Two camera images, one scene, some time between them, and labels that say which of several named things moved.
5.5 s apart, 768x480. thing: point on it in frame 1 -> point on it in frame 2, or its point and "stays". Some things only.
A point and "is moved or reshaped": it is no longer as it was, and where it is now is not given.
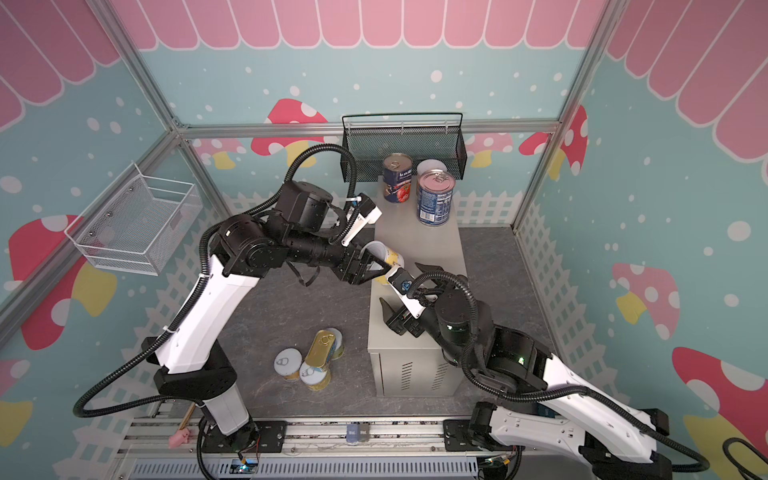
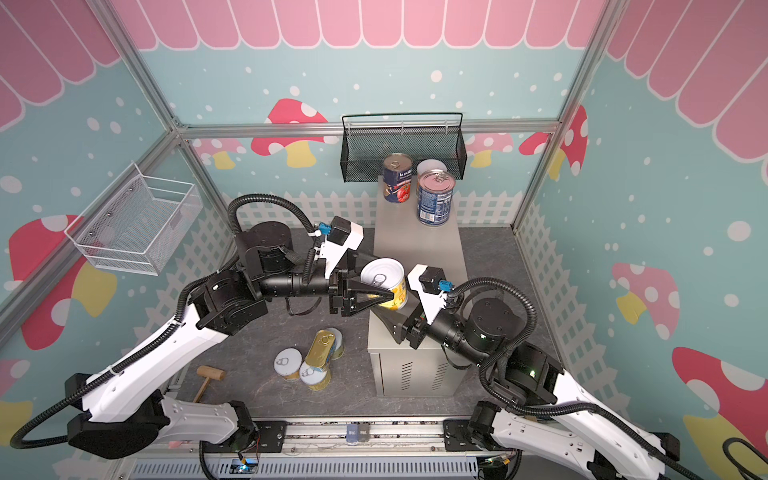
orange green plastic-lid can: (429, 164) stays
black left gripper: (355, 276) -> (340, 297)
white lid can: (287, 363) stays
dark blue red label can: (397, 177) stays
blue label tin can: (435, 188) stays
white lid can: (387, 255) is moved or reshaped
